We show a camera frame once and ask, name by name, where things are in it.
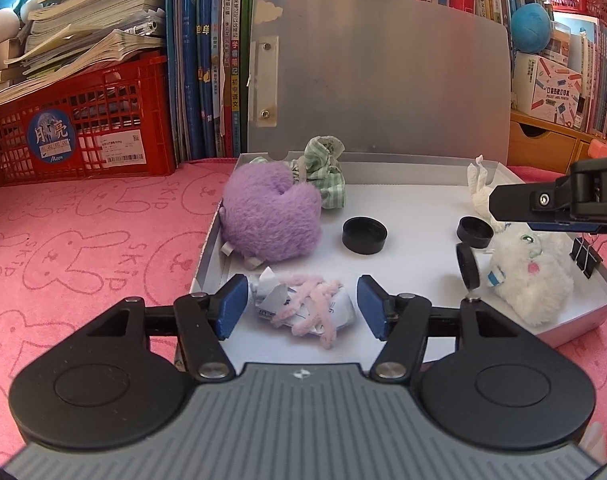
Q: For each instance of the stack of worn books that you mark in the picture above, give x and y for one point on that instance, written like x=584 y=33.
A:
x=93 y=10

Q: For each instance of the pink bunny-print mat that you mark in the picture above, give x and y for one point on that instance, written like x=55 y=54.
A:
x=83 y=240

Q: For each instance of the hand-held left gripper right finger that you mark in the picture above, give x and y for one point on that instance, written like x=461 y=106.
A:
x=371 y=305

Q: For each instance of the black round cap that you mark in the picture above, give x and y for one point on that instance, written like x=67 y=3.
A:
x=467 y=266
x=474 y=232
x=364 y=235

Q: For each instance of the white label printer box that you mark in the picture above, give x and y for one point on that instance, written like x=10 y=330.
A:
x=548 y=90

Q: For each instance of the white plush toy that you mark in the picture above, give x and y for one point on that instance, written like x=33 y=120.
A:
x=533 y=280

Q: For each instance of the white twisted tissue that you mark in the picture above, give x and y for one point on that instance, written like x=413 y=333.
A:
x=478 y=190

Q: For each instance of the row of grey-blue spine books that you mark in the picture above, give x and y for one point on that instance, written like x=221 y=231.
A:
x=603 y=80

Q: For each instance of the green checked scrunchie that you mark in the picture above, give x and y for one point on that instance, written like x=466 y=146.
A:
x=328 y=180

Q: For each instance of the row of blue textbooks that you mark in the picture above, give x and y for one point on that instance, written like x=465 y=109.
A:
x=193 y=60

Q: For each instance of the blue plush ball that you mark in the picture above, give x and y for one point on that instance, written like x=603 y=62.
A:
x=531 y=29

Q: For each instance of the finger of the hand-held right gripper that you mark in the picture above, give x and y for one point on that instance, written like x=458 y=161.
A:
x=528 y=202
x=553 y=225

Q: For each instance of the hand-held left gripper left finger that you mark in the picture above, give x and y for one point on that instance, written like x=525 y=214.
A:
x=232 y=305

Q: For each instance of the black binder clip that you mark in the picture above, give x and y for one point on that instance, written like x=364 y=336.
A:
x=586 y=257

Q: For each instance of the pink fuzzy yarn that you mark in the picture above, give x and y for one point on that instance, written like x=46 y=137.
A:
x=308 y=305

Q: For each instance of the purple plush toy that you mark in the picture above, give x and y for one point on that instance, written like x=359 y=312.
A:
x=268 y=210

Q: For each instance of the wooden drawer shelf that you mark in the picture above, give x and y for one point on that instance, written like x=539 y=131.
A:
x=533 y=146

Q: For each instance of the grey file box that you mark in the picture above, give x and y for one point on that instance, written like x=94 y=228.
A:
x=408 y=110

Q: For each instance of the red crate with round sticker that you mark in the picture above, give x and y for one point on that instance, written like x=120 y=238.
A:
x=148 y=110

